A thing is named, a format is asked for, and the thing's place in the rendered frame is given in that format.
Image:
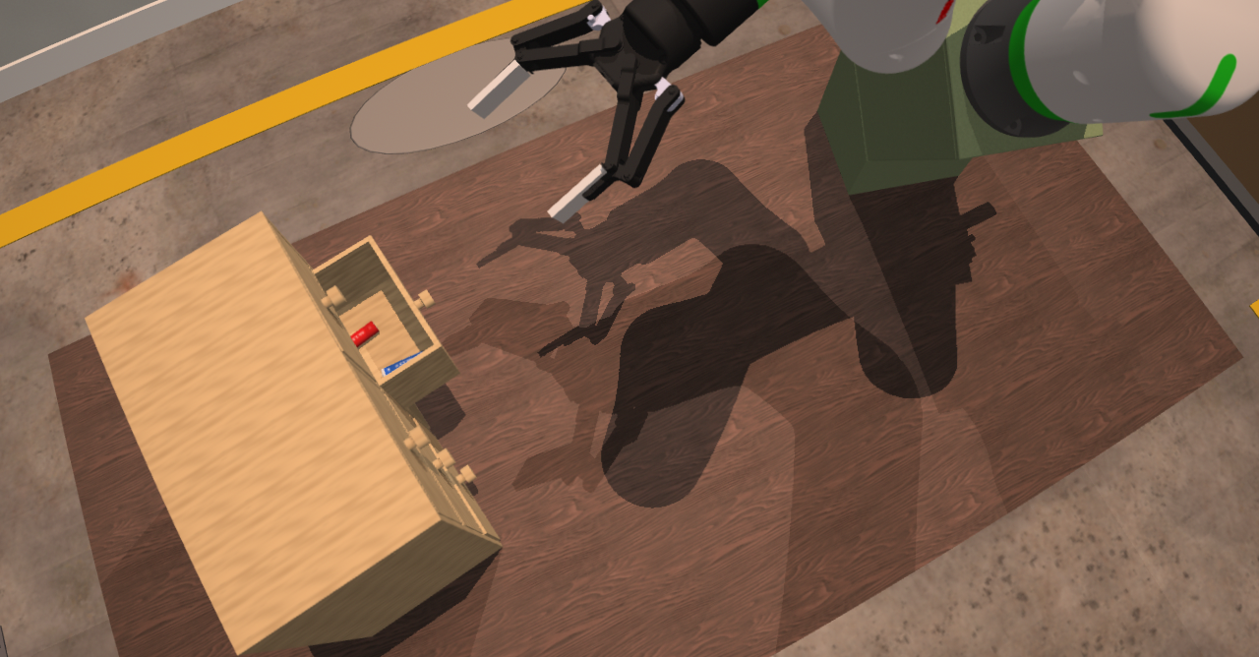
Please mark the red aa battery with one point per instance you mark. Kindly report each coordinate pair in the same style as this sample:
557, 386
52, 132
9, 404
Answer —
364, 333

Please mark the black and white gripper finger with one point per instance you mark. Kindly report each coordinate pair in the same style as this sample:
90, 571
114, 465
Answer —
621, 164
535, 56

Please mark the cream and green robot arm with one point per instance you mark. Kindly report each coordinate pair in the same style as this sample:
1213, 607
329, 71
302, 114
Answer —
1081, 61

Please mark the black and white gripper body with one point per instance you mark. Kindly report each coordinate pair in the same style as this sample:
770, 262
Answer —
659, 36

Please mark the blue aa battery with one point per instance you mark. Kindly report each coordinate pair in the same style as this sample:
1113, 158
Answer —
390, 368

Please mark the light wooden chest of drawers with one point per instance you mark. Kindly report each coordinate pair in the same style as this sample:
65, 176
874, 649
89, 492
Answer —
304, 521

